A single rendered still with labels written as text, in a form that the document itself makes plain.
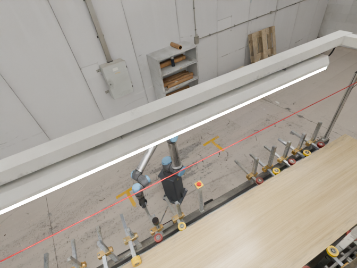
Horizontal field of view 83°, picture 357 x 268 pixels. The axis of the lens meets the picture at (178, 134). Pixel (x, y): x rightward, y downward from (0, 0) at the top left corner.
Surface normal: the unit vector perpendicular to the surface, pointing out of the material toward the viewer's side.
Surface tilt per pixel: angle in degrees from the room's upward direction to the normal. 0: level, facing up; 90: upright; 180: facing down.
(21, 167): 90
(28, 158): 0
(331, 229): 0
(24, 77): 90
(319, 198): 0
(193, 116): 61
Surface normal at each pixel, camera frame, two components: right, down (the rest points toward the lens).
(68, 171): 0.34, 0.12
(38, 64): 0.55, 0.51
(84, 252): -0.13, -0.74
